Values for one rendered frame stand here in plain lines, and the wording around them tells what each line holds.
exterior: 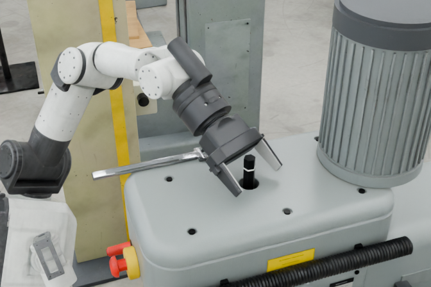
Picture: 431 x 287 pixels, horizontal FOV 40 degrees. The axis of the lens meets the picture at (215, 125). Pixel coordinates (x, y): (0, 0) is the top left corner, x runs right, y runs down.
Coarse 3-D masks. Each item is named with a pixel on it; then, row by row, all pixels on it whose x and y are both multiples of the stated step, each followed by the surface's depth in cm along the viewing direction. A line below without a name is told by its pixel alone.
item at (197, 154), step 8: (192, 152) 114; (200, 152) 114; (152, 160) 112; (160, 160) 112; (168, 160) 112; (176, 160) 112; (184, 160) 112; (200, 160) 112; (112, 168) 110; (120, 168) 110; (128, 168) 110; (136, 168) 110; (144, 168) 110; (96, 176) 108; (104, 176) 108; (112, 176) 109
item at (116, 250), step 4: (120, 244) 119; (124, 244) 119; (128, 244) 119; (108, 248) 119; (112, 248) 119; (116, 248) 119; (120, 248) 119; (108, 252) 118; (112, 252) 118; (116, 252) 118; (120, 252) 119
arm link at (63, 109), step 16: (64, 64) 124; (80, 64) 121; (64, 80) 123; (80, 80) 123; (48, 96) 131; (64, 96) 128; (80, 96) 129; (48, 112) 130; (64, 112) 129; (80, 112) 132; (48, 128) 131; (64, 128) 132
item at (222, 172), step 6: (216, 168) 102; (222, 168) 102; (216, 174) 102; (222, 174) 102; (228, 174) 101; (222, 180) 103; (228, 180) 102; (234, 180) 101; (228, 186) 102; (234, 186) 101; (240, 186) 101; (234, 192) 102; (240, 192) 101
